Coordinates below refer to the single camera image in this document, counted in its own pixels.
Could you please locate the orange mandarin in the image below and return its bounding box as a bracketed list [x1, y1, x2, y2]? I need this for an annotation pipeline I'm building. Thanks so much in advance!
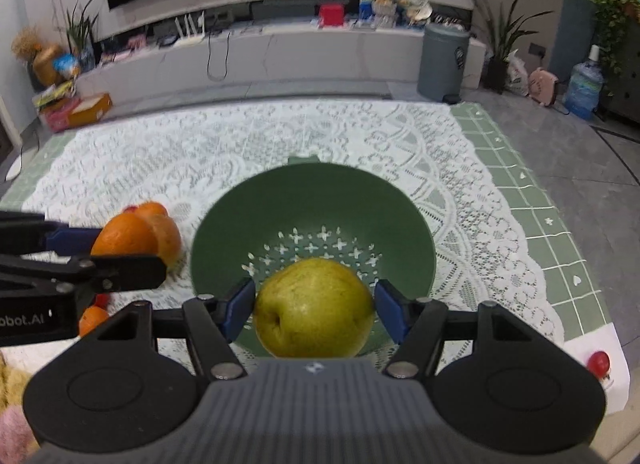
[78, 306, 110, 337]
[91, 213, 158, 256]
[134, 202, 168, 217]

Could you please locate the red green apple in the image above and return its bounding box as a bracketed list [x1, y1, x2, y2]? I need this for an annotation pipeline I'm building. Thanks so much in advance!
[148, 215, 182, 270]

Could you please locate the green yellow apple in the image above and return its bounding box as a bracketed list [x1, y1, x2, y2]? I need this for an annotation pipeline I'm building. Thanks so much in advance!
[253, 258, 375, 359]

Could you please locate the white lace tablecloth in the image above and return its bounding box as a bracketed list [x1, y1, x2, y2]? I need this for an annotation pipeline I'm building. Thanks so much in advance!
[0, 98, 566, 375]

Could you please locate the pink basket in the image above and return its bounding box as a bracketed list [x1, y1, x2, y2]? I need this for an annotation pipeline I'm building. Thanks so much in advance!
[38, 96, 81, 133]

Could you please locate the orange mandarin by tomato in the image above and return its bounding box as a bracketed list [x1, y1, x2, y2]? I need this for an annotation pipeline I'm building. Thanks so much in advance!
[134, 202, 168, 217]

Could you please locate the orange cardboard box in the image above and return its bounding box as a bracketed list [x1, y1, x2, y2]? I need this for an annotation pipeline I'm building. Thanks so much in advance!
[66, 93, 113, 128]

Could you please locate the green colander bowl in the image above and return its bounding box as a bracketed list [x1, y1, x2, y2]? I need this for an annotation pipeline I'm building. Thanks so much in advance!
[190, 158, 436, 357]

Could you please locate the golden vase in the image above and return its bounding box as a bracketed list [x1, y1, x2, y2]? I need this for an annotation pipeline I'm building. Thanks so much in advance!
[32, 43, 64, 88]

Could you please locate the green grid table mat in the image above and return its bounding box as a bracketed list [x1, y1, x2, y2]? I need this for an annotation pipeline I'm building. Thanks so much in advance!
[0, 100, 614, 345]

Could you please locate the red tomato on paper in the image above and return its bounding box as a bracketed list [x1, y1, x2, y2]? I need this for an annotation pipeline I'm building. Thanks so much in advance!
[587, 350, 611, 380]

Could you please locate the white paper sheet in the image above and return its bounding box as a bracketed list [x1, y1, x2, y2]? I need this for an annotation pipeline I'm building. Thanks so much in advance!
[564, 323, 630, 415]

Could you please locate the green plant in vase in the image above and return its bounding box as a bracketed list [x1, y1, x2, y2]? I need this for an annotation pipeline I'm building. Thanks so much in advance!
[65, 0, 98, 72]

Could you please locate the grey pedal trash bin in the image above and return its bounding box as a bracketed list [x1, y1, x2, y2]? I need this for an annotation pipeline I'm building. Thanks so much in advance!
[416, 24, 470, 105]

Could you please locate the white wifi router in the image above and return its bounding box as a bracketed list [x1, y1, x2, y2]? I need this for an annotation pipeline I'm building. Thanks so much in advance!
[174, 11, 206, 46]

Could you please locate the white plastic bag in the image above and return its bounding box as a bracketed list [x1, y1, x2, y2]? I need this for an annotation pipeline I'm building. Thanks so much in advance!
[506, 49, 529, 96]

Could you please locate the potted plant by bin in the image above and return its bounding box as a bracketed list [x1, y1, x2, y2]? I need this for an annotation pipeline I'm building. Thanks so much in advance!
[470, 0, 552, 93]

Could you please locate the white marble tv console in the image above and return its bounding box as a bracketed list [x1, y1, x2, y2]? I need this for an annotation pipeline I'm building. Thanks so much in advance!
[74, 22, 487, 107]

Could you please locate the pink small heater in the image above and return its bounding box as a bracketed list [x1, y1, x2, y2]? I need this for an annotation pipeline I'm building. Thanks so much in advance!
[528, 67, 559, 107]

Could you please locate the blue water jug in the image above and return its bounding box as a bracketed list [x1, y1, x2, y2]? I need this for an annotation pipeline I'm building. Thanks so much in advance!
[563, 44, 604, 120]

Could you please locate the dark cabinet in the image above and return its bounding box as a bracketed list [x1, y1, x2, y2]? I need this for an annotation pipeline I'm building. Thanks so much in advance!
[599, 22, 640, 128]

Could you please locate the red box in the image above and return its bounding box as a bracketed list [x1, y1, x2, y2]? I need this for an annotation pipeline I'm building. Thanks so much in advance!
[318, 3, 345, 28]

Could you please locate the leafy plant on cabinet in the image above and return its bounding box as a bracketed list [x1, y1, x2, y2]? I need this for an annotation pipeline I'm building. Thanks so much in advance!
[587, 0, 639, 80]

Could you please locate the black hanging cable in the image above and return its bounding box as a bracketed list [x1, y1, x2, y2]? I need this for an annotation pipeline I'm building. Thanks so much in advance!
[206, 25, 264, 82]

